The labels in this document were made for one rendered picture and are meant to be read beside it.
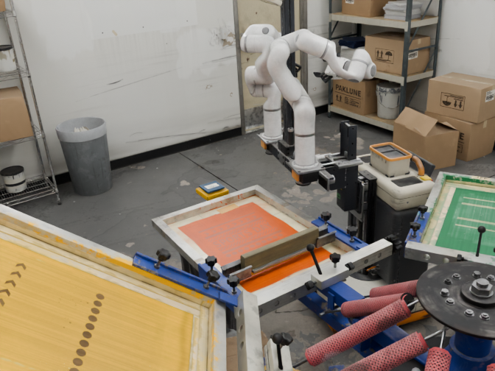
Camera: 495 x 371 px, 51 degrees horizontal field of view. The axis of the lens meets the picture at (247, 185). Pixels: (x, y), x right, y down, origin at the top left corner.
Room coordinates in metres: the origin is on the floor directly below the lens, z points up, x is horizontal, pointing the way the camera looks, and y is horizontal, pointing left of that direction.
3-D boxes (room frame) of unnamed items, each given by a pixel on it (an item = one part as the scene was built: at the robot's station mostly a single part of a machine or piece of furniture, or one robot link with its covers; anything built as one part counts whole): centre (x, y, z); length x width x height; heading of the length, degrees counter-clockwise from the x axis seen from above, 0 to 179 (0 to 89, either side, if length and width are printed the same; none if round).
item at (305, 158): (2.28, -0.30, 1.21); 0.16 x 0.13 x 0.15; 106
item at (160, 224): (1.91, 0.00, 0.97); 0.79 x 0.58 x 0.04; 31
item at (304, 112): (2.29, -0.28, 1.37); 0.13 x 0.10 x 0.16; 179
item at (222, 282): (1.56, 0.11, 0.98); 0.30 x 0.05 x 0.07; 31
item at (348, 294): (1.43, -0.29, 1.02); 0.17 x 0.06 x 0.05; 31
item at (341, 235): (1.85, -0.36, 0.98); 0.30 x 0.05 x 0.07; 31
